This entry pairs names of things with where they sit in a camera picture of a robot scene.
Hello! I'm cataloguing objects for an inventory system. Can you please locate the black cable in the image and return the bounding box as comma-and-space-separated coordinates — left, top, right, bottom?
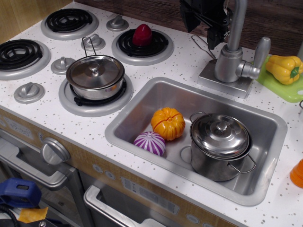
0, 204, 19, 227

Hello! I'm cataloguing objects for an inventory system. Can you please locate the thin wire rack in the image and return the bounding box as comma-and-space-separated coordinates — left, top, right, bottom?
191, 35, 216, 60

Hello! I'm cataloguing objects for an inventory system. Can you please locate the yellow tape piece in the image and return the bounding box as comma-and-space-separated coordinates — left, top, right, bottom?
18, 207, 48, 224

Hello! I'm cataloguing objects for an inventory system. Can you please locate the grey oven dial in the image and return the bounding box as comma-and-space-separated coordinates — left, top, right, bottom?
40, 137, 71, 166

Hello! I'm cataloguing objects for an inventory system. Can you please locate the far left stove burner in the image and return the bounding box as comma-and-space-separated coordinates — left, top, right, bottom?
0, 39, 51, 80

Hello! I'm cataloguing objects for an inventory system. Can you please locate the front stove burner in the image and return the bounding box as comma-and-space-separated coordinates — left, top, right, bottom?
59, 75, 133, 117

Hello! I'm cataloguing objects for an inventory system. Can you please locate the back left stove burner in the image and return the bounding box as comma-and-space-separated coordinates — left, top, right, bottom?
41, 9, 98, 41

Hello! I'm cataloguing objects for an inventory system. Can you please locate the blue clamp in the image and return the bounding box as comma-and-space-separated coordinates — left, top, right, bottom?
0, 178, 42, 208

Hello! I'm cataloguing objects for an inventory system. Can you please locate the orange toy pumpkin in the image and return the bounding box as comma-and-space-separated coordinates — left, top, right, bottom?
151, 107, 186, 141

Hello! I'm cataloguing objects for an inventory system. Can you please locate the stove burner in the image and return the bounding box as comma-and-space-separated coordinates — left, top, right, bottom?
59, 75, 133, 117
41, 9, 98, 41
0, 39, 51, 80
111, 29, 174, 66

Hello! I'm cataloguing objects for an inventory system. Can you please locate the silver dishwasher door handle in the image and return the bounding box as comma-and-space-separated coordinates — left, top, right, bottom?
84, 184, 173, 227

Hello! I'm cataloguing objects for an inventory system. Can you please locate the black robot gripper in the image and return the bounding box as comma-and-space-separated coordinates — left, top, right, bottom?
179, 0, 233, 50

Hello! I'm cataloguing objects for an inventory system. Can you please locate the silver oven door handle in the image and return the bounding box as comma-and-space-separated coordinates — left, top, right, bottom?
0, 130, 80, 191

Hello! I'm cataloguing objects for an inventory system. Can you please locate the back right stove burner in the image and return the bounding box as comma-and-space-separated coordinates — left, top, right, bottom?
111, 29, 174, 66

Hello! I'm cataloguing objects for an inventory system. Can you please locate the grey stove knob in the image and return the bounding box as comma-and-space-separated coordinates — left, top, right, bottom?
81, 34, 106, 52
14, 82, 45, 104
106, 15, 129, 32
51, 57, 75, 75

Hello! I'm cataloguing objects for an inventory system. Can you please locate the steel tall pot lid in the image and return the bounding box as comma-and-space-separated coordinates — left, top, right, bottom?
190, 112, 250, 159

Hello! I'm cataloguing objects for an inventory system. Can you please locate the green cutting board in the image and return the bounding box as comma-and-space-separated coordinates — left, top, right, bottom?
257, 56, 303, 103

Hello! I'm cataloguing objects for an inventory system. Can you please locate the purple white toy onion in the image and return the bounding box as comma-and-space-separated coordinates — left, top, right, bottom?
133, 131, 166, 156

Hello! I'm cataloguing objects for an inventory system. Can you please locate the grey stove knob back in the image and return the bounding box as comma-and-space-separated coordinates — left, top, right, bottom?
106, 15, 129, 32

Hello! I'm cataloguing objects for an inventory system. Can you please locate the tall steel pot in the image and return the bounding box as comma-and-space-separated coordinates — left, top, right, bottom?
190, 131, 257, 182

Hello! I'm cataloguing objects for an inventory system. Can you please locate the grey stove knob left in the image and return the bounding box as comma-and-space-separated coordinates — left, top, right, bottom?
51, 57, 75, 75

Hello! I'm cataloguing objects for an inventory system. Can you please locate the silver sink basin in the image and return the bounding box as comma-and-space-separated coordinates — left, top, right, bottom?
105, 77, 287, 206

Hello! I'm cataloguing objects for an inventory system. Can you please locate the orange toy bottle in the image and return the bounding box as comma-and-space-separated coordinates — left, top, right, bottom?
290, 159, 303, 188

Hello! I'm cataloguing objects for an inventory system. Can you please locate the silver toy faucet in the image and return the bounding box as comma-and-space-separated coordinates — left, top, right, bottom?
197, 0, 271, 99

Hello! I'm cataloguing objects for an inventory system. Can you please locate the grey stove knob centre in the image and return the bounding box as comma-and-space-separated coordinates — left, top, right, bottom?
81, 34, 106, 52

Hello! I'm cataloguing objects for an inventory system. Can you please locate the grey stove knob front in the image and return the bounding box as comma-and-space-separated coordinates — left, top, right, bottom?
14, 82, 45, 104

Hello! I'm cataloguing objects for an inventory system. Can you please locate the yellow toy bell pepper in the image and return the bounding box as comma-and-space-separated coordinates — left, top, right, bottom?
266, 55, 303, 85

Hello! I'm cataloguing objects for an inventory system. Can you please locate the steel saucepan lid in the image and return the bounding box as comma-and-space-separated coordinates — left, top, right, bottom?
66, 55, 125, 90

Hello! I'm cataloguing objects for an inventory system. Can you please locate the small steel saucepan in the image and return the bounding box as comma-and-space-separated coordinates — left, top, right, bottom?
66, 36, 126, 101

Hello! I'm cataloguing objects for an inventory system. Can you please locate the red toy egg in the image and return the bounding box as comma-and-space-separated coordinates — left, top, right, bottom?
132, 24, 152, 47

